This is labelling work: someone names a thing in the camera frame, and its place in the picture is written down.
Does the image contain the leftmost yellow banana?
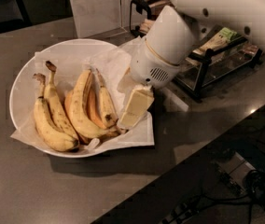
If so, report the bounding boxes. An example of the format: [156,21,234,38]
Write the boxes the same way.
[33,73,79,152]

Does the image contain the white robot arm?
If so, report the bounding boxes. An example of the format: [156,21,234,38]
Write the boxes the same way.
[118,0,265,129]

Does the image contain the large yellow banana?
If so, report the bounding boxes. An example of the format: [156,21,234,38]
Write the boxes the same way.
[69,69,117,139]

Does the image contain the small yellow banana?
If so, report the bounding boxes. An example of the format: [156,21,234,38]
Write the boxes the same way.
[96,70,118,128]

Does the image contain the white bowl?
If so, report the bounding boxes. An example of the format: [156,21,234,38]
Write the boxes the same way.
[9,38,133,158]

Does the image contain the green tea packets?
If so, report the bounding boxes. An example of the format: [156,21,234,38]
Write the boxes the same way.
[219,27,237,42]

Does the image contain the black wire condiment rack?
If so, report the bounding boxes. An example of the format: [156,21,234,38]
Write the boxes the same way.
[141,0,262,99]

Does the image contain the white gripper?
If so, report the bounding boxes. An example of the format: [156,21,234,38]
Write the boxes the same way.
[117,39,180,129]

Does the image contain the black cable bundle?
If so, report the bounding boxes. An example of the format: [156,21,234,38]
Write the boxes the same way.
[169,168,265,224]

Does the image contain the white paper liner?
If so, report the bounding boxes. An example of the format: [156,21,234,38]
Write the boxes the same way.
[9,35,155,154]

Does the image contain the orange banana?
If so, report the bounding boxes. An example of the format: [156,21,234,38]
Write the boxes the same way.
[87,89,105,129]

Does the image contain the white paper bag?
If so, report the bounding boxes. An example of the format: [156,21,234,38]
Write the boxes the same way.
[70,0,132,37]

